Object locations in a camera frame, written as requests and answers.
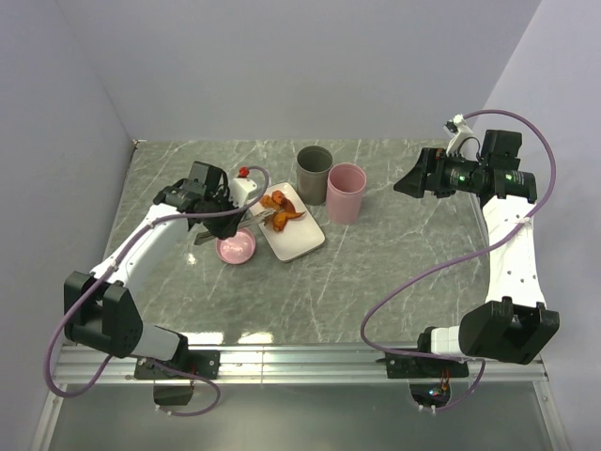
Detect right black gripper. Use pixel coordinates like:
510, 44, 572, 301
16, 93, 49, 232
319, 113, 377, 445
393, 148, 486, 198

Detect metal tongs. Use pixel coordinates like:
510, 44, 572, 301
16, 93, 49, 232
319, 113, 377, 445
193, 210, 275, 245

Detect roasted chicken wing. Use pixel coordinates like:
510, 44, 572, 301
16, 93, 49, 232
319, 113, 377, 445
268, 210, 304, 232

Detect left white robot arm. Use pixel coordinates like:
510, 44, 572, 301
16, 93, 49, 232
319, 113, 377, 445
64, 162, 258, 378

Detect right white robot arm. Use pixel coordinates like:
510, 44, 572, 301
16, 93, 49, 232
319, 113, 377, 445
394, 130, 560, 376

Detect pink round lid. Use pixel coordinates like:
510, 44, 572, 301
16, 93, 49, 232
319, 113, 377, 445
216, 228, 256, 265

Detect fried chicken piece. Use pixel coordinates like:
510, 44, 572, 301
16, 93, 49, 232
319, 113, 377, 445
259, 190, 296, 213

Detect pink cylindrical container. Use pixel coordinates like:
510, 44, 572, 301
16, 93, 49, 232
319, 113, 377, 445
326, 163, 367, 225

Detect white rectangular plate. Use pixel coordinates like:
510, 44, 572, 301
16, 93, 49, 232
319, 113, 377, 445
250, 182, 325, 262

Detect grey cylindrical container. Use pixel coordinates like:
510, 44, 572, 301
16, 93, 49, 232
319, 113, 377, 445
296, 146, 333, 206

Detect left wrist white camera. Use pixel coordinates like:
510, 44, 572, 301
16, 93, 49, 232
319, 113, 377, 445
228, 166, 259, 208

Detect wrist white camera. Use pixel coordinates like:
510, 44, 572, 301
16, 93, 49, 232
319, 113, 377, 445
228, 166, 259, 208
444, 114, 481, 158

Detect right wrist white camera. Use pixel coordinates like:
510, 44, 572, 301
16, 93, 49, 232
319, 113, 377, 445
444, 114, 481, 158

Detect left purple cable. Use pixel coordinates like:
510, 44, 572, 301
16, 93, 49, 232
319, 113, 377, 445
42, 163, 271, 418

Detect purple cable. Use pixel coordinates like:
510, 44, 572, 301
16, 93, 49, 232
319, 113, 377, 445
360, 109, 558, 414
42, 163, 271, 418

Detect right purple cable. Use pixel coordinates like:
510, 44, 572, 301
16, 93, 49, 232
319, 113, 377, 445
360, 109, 558, 414

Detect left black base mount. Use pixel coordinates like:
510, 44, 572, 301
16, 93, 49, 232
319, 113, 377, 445
133, 349, 221, 381

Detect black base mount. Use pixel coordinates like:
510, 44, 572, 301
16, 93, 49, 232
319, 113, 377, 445
133, 349, 221, 381
376, 352, 470, 380

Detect aluminium rail frame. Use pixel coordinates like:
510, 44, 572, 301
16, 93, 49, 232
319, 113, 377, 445
30, 343, 571, 450

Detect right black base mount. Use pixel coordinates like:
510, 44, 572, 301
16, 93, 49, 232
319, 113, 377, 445
376, 352, 470, 380

